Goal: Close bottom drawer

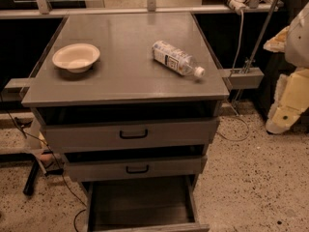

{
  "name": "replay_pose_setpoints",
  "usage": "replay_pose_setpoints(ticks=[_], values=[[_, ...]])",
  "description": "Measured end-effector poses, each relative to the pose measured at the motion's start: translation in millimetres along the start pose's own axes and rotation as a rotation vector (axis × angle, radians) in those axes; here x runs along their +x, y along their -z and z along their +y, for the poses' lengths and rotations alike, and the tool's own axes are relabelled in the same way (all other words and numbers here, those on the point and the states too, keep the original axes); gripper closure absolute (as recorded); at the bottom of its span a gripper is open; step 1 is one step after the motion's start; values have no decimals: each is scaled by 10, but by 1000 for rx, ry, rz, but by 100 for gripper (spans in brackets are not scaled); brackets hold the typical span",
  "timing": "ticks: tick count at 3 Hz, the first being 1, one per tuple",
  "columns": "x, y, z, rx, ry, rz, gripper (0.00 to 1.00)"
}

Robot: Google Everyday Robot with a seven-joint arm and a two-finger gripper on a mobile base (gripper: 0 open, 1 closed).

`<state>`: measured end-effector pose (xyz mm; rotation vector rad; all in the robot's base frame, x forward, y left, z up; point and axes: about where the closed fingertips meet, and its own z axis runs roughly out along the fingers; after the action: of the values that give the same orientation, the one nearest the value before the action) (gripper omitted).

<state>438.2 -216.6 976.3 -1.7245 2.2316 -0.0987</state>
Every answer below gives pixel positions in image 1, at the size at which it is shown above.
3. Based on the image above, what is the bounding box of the black floor cable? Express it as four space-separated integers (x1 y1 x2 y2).
0 95 89 232

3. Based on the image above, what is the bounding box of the grey middle drawer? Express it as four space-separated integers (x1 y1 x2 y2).
67 156 207 182

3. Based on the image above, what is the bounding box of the grey bottom drawer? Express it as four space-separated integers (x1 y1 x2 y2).
83 176 210 232

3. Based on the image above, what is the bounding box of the grey top drawer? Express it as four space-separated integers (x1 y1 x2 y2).
42 118 218 153

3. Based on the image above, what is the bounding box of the grey drawer cabinet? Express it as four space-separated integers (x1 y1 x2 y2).
20 12 230 232

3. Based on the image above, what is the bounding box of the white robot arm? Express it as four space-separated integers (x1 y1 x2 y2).
264 3 309 134

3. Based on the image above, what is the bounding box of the black bar on floor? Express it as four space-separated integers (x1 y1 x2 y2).
23 161 39 196

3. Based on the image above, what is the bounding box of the white power cable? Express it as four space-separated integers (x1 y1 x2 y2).
215 9 251 143

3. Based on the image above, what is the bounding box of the clear plastic water bottle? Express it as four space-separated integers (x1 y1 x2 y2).
152 41 205 79

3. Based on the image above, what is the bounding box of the grey drawer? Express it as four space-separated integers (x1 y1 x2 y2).
42 118 218 153
83 176 210 232
67 156 207 182

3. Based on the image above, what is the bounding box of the metal diagonal rod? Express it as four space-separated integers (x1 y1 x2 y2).
241 0 279 73

